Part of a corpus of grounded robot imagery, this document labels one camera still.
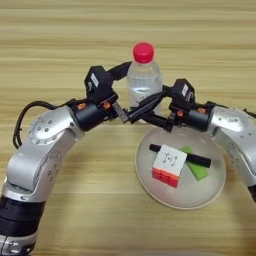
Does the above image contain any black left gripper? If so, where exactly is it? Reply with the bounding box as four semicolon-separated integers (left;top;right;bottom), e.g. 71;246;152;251
68;61;167;133

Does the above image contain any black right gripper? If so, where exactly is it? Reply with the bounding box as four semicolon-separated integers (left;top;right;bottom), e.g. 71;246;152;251
141;85;214;133

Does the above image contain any clear bottle red cap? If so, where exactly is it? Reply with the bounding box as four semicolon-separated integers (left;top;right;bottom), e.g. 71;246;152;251
126;41;164;116

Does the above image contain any white and red puzzle cube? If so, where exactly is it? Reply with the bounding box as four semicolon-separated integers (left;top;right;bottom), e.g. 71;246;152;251
151;143;188;189

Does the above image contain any black marker pen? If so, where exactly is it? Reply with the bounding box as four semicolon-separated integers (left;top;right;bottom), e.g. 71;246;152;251
148;143;212;169

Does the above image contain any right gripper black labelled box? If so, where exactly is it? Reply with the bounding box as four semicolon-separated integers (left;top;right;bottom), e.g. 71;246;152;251
171;78;196;111

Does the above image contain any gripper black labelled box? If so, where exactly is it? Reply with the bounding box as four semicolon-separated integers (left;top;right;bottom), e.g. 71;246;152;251
171;78;196;111
84;65;115;103

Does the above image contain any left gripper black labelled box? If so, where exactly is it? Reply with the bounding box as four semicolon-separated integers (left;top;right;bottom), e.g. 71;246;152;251
84;65;115;103

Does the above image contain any green rectangular block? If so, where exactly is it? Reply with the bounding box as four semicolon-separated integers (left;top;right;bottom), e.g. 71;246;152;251
179;145;209;181

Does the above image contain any white round plate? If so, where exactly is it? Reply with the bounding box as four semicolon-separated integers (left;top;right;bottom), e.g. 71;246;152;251
134;123;227;211

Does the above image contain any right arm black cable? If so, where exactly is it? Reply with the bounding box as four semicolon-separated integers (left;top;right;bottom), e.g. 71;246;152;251
204;100;256;119

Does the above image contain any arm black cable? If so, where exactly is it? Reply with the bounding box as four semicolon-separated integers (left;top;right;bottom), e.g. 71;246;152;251
12;98;78;150
204;100;256;119

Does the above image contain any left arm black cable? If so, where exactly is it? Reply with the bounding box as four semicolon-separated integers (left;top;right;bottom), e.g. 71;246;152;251
12;98;78;150

